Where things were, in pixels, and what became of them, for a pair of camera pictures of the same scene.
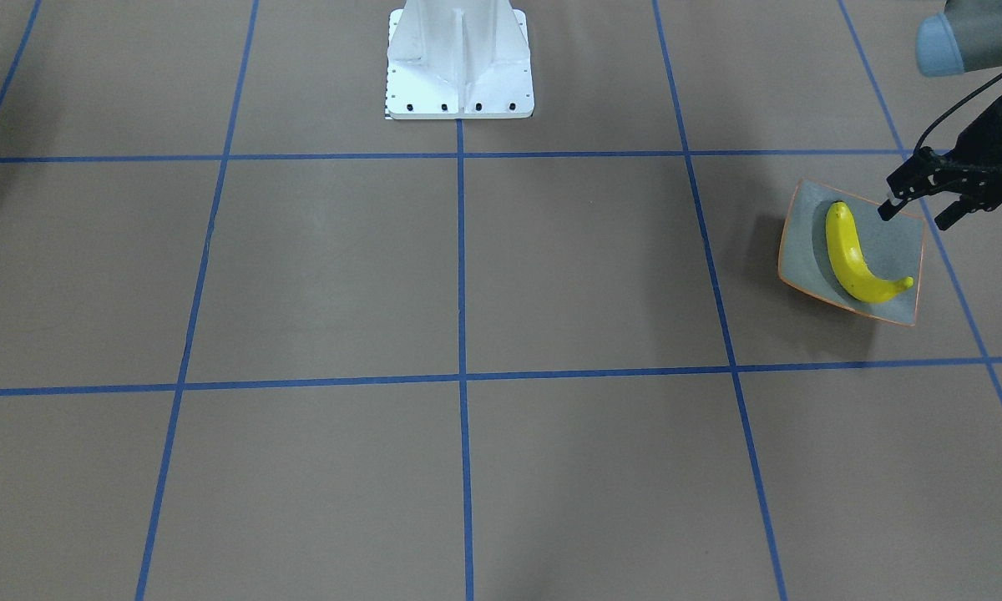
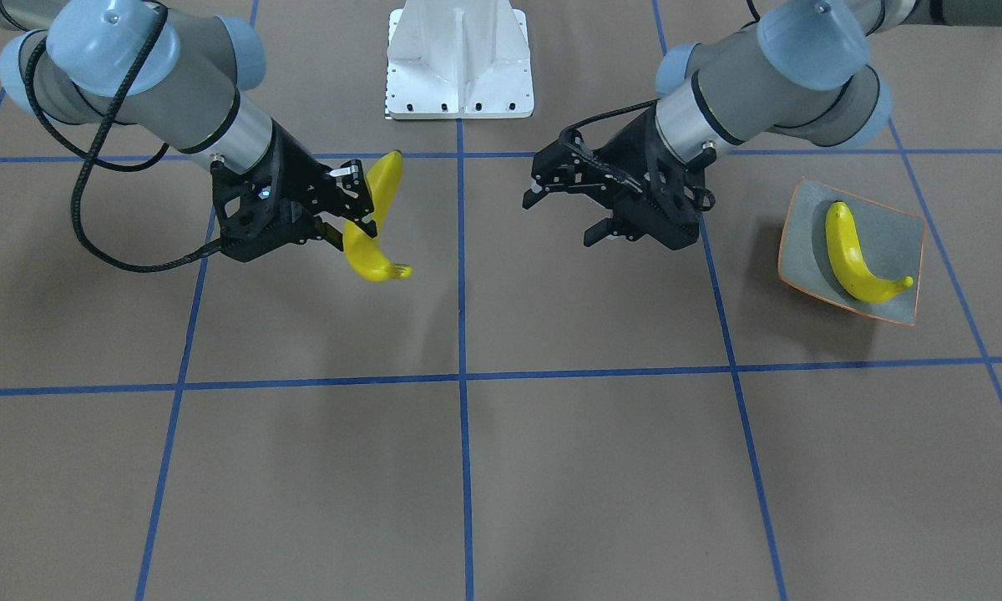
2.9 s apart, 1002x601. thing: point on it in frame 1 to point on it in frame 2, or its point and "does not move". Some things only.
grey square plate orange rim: x=891 y=249 does not move
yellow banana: x=847 y=261 does not move
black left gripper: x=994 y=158 to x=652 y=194
